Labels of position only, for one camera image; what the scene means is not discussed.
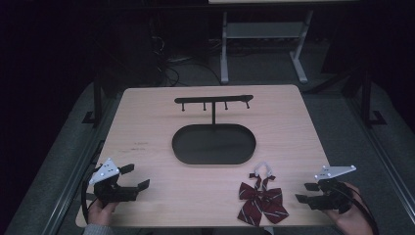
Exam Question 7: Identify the black floor cables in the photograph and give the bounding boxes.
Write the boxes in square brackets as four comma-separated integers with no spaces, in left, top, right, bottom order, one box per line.
[150,35,223,87]

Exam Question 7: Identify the grey metal stand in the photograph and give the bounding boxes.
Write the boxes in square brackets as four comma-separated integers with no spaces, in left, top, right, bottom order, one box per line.
[219,9,315,85]

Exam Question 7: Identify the person's left grey sleeve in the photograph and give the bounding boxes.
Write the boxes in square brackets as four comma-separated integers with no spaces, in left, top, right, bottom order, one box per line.
[82,223,115,235]

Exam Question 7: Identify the person's left hand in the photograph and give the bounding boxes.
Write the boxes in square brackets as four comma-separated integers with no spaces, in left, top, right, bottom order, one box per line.
[87,198,119,227]

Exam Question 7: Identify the black metal post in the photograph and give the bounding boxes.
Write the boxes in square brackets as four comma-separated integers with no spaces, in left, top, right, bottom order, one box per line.
[359,62,388,128]
[81,58,105,128]

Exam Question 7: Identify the black hook stand with tray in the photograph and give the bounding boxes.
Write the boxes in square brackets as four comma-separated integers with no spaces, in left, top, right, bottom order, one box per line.
[171,94,257,165]

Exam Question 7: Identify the dark red striped bow tie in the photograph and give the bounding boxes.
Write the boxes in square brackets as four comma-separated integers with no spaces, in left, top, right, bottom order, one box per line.
[237,161,290,227]

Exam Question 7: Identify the person's right hand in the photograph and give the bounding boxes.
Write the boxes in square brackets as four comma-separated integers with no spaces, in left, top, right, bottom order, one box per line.
[322,181,375,235]

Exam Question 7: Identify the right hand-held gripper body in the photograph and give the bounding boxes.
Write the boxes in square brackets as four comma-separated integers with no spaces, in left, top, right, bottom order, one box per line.
[306,164,357,215]

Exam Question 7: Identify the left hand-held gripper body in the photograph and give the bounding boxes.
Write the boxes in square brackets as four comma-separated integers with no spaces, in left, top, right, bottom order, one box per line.
[88,158,139,208]

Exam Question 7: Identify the black cable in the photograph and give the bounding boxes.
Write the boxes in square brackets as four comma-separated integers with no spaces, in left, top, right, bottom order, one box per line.
[339,182,381,235]
[80,165,103,225]

